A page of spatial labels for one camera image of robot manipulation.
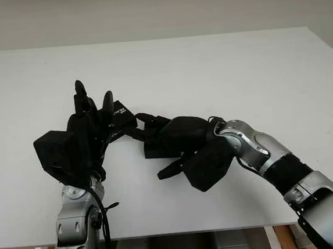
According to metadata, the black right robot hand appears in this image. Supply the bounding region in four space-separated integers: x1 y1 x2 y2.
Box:
126 105 227 183

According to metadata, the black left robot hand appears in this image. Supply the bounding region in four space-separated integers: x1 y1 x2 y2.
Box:
61 75 121 183

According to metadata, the black RealSense box lid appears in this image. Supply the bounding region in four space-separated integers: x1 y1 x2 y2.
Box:
106 98 140 143

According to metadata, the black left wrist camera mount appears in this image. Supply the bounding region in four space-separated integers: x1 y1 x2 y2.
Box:
32 128 81 188

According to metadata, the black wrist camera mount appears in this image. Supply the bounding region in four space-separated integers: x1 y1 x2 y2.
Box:
32 128 81 188
180 138 238 194

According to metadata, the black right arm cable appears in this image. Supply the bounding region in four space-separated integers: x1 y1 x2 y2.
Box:
207 114 227 128

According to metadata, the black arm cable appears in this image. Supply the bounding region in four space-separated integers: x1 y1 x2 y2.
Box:
207 114 227 128
87 183 124 249

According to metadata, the black camera box base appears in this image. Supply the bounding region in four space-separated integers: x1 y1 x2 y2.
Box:
142 129 173 161

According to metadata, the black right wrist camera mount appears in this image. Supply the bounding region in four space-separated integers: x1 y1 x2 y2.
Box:
180 138 238 194

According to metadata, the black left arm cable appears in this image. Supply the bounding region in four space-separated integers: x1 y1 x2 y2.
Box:
87 183 124 249

